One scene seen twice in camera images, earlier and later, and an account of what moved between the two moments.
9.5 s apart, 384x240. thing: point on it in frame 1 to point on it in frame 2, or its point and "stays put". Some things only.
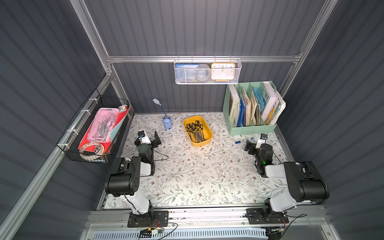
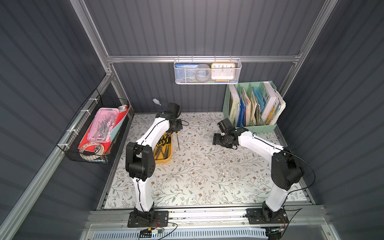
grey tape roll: x=203 y=72 stays put
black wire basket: x=95 y=133 stays put
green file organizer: x=251 y=107 stays put
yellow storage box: x=197 y=130 to x=163 y=150
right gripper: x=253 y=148 to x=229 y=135
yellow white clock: x=223 y=71 stays put
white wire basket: x=207 y=71 stays put
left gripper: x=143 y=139 to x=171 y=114
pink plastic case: x=103 y=125 stays put
